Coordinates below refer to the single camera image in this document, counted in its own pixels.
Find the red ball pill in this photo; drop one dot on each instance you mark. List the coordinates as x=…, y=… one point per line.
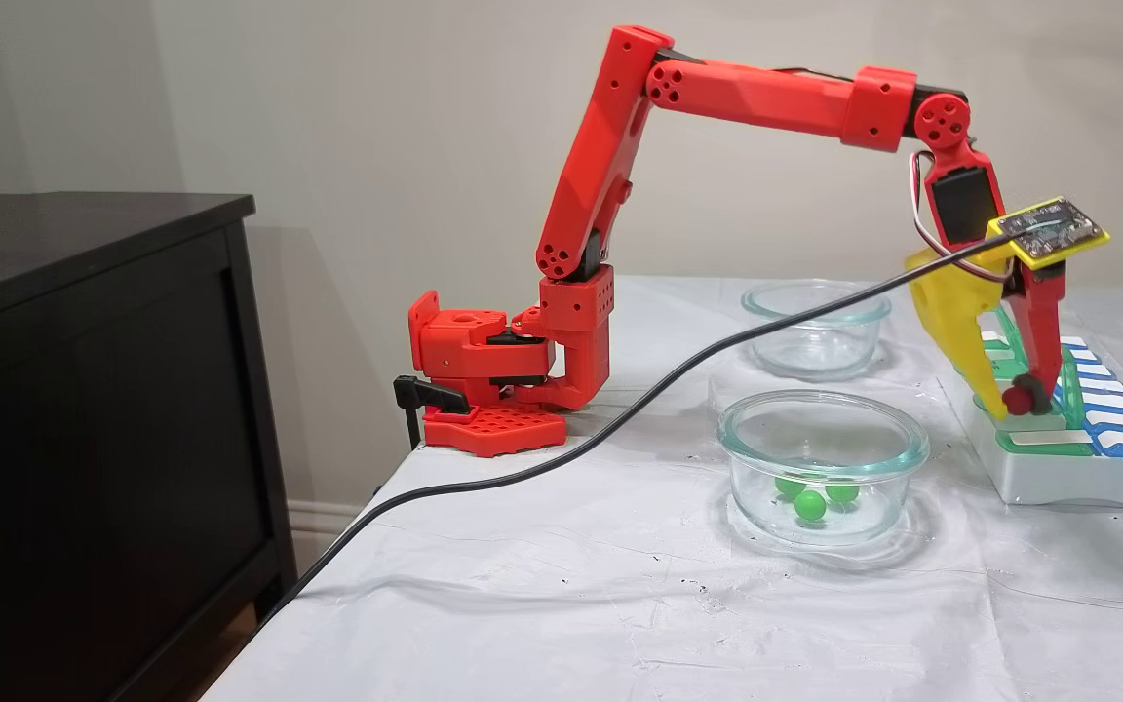
x=1014, y=401

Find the green ball pill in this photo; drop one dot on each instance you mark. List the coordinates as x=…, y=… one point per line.
x=809, y=504
x=787, y=485
x=844, y=491

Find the white weekly pill organizer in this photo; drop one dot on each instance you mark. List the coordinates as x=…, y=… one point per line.
x=1049, y=478

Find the clear glass bowl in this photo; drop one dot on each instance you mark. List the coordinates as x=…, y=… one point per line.
x=786, y=351
x=756, y=487

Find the white tablecloth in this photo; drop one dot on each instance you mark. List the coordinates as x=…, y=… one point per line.
x=571, y=604

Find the black table clamp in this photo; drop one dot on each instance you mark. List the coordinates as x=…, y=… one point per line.
x=425, y=393

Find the white baseboard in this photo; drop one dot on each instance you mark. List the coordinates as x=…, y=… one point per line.
x=313, y=522

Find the black wooden cabinet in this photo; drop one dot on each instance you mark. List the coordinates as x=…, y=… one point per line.
x=84, y=439

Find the camera board on yellow mount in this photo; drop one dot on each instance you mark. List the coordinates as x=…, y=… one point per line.
x=1049, y=229

